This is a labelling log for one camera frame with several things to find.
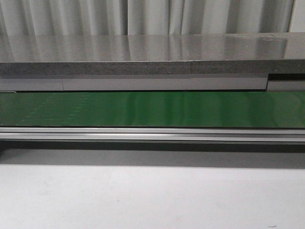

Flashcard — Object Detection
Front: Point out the grey rear conveyor rail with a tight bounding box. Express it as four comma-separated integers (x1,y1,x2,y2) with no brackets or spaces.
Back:
0,73,305,91

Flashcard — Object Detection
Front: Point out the aluminium front conveyor rail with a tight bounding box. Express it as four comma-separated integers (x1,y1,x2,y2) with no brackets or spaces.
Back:
0,127,305,143

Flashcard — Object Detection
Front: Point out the green conveyor belt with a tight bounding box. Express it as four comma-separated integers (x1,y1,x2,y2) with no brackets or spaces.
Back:
0,91,305,128

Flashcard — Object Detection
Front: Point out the grey granite slab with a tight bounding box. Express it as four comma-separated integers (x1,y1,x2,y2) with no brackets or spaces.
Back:
0,32,305,75

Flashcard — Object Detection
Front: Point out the white pleated curtain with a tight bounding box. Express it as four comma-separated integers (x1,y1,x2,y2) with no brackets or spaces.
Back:
0,0,305,36

